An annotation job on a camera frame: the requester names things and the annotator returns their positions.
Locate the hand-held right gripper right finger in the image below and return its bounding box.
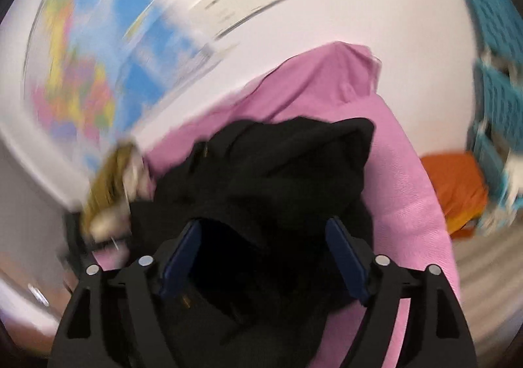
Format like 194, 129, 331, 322
326, 216, 479, 368

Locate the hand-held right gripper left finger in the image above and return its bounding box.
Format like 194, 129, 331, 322
47, 220, 204, 368

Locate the black garment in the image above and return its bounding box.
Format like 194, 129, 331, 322
128, 116, 377, 368

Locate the cream garment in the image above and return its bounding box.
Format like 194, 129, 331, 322
89, 159, 157, 243

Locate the mustard garment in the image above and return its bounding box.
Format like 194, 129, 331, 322
81, 142, 143, 230

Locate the orange cloth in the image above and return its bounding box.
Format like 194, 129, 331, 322
421, 152, 490, 235

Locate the pink daisy print blanket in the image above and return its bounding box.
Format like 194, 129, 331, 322
92, 41, 462, 368

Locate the white plastic bag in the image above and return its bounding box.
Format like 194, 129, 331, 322
480, 147, 523, 234

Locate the teal perforated plastic basket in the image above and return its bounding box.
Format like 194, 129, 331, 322
458, 0, 523, 62
468, 59, 523, 209

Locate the colourful wall map poster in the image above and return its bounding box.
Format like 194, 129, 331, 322
20, 0, 217, 172

